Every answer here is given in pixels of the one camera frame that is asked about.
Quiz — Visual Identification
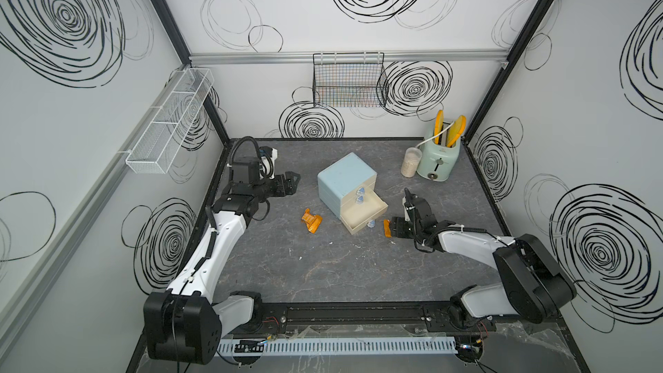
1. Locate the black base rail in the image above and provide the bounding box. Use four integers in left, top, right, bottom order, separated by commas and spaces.
149, 299, 563, 333

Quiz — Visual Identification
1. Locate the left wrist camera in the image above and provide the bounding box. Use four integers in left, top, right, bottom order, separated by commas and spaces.
259, 146, 278, 179

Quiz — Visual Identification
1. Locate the white slotted cable duct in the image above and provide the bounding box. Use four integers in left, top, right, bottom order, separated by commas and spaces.
218, 337, 459, 357

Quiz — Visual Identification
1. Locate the black wire wall basket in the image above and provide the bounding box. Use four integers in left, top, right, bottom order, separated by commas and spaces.
312, 52, 385, 108

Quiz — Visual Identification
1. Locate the orange cookie packet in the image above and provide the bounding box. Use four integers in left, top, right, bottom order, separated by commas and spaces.
301, 208, 323, 234
383, 219, 392, 238

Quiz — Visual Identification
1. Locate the white mesh wall shelf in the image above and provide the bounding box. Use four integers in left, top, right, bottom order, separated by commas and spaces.
126, 67, 214, 174

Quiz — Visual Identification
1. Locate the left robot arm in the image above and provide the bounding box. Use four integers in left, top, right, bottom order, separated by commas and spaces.
143, 136, 300, 364

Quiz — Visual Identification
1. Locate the light blue drawer box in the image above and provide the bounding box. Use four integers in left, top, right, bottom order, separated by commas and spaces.
317, 152, 388, 235

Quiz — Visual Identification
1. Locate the mint green toaster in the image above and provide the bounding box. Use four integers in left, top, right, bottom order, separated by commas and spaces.
417, 140, 461, 182

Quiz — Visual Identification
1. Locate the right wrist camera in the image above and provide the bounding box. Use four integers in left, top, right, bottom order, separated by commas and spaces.
403, 188, 417, 222

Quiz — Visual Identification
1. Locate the clear jar with oats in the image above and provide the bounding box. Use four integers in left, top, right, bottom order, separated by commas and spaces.
401, 147, 423, 178

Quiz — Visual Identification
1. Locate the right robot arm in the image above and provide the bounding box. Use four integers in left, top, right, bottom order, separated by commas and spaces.
383, 189, 577, 329

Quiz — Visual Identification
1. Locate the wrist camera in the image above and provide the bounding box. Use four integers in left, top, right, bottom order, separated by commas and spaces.
259, 146, 278, 179
403, 188, 417, 222

